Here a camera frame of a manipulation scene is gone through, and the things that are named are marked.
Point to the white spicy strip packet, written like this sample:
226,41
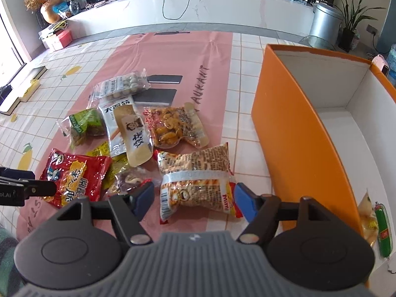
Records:
108,113

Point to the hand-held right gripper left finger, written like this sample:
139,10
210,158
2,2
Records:
144,197

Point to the yellow clear snack packet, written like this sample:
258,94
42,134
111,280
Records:
368,219

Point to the wall socket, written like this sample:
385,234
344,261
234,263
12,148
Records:
372,29

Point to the thick white book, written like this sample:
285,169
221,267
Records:
10,103

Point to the clear orange broad bean packet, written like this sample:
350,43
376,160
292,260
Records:
170,130

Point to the white marble cabinet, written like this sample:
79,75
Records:
216,9

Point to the silver trash can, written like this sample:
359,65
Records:
324,24

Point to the orange cardboard box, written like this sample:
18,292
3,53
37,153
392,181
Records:
294,145

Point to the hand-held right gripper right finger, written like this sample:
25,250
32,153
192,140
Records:
246,202

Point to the small pink device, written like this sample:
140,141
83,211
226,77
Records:
379,62

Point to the tall potted plant black pot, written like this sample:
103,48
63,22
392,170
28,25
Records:
349,37

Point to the yellow box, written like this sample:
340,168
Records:
31,88

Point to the orange white peanut packet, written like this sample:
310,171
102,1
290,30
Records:
191,167

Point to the person's teal striped clothing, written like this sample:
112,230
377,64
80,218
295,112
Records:
7,260

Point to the clear brown snack packet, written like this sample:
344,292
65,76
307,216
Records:
130,179

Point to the orange round vase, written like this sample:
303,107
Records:
49,12

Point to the red box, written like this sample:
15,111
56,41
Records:
63,38

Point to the green sausage stick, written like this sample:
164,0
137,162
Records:
383,229

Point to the blue packet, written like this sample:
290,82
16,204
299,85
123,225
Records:
62,7

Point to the green snack packet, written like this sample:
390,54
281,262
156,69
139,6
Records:
86,123

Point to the clear pack of white balls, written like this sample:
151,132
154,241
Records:
123,85

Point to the grid and pink printed tablecloth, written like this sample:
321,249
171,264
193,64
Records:
241,99

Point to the dried yellow flowers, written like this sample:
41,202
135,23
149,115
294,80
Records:
34,0

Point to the beige cartoon snack packet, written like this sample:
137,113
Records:
136,148

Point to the stack of white papers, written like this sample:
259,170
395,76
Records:
51,31

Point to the round glass side table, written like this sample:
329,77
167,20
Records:
318,41

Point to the red snack packet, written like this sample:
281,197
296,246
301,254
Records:
77,173

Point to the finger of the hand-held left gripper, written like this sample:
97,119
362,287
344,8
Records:
15,173
41,188

